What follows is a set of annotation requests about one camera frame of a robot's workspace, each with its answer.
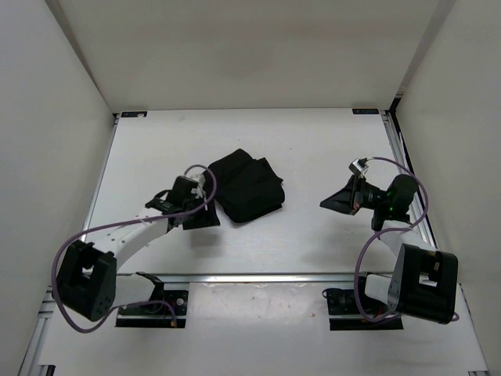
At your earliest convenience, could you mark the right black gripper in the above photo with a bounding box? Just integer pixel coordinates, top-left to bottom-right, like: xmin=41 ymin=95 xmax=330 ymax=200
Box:
xmin=320 ymin=175 xmax=391 ymax=216

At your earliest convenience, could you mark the black skirt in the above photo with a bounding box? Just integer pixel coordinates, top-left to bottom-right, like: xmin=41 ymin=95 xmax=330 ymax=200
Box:
xmin=206 ymin=147 xmax=286 ymax=226

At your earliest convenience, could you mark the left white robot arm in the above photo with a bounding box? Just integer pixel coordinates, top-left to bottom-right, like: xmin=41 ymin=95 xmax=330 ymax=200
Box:
xmin=52 ymin=171 xmax=220 ymax=325

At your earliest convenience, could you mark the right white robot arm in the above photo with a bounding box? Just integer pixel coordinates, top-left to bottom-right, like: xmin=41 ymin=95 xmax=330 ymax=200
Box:
xmin=319 ymin=175 xmax=459 ymax=324

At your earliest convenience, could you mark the right blue corner label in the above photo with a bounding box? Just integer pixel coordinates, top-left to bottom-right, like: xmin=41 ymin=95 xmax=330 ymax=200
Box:
xmin=351 ymin=108 xmax=380 ymax=115

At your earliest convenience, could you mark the blue corner label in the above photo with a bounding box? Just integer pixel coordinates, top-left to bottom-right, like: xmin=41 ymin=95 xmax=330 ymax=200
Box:
xmin=351 ymin=108 xmax=380 ymax=115
xmin=121 ymin=110 xmax=148 ymax=118

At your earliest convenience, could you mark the left blue corner label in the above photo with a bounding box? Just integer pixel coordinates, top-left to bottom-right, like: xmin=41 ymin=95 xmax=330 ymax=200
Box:
xmin=121 ymin=110 xmax=148 ymax=118

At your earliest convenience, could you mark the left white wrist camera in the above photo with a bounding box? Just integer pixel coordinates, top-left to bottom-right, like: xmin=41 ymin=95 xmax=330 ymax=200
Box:
xmin=189 ymin=174 xmax=206 ymax=198

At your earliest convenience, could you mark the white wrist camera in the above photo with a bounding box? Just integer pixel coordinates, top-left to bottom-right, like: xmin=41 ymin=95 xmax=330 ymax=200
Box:
xmin=348 ymin=157 xmax=369 ymax=179
xmin=189 ymin=174 xmax=206 ymax=198

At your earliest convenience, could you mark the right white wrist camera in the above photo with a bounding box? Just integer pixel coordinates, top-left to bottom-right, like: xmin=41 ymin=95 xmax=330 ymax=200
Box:
xmin=348 ymin=157 xmax=369 ymax=179

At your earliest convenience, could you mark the aluminium front rail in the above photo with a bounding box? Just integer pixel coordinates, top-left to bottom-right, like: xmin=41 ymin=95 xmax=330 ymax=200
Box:
xmin=117 ymin=270 xmax=371 ymax=284

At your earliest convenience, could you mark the aluminium right side rail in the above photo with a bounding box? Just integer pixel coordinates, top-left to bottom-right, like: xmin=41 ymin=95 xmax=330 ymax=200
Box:
xmin=381 ymin=111 xmax=437 ymax=247

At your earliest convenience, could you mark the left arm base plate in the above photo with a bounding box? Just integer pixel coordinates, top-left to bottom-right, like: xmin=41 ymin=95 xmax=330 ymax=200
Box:
xmin=114 ymin=272 xmax=189 ymax=329

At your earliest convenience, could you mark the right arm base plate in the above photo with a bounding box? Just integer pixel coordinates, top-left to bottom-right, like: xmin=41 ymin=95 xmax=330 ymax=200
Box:
xmin=322 ymin=288 xmax=404 ymax=331

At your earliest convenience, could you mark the aluminium left frame rail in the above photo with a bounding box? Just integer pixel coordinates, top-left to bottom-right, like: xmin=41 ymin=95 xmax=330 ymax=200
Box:
xmin=17 ymin=286 xmax=56 ymax=376

